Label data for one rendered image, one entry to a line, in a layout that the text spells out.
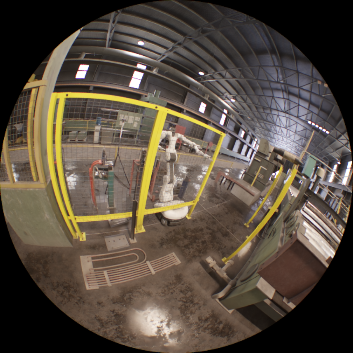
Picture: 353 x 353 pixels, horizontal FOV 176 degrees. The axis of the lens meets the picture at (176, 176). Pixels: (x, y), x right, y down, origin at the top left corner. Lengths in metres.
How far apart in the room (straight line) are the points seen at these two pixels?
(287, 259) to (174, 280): 1.36
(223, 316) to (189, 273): 0.90
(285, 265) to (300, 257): 0.17
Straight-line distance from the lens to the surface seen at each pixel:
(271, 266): 1.38
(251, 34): 11.67
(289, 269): 1.39
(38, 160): 1.23
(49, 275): 2.04
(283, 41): 11.57
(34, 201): 1.51
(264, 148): 5.33
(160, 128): 1.24
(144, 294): 1.68
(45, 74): 1.42
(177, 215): 2.04
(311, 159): 2.67
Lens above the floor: 1.67
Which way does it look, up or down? 23 degrees down
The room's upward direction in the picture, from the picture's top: 18 degrees clockwise
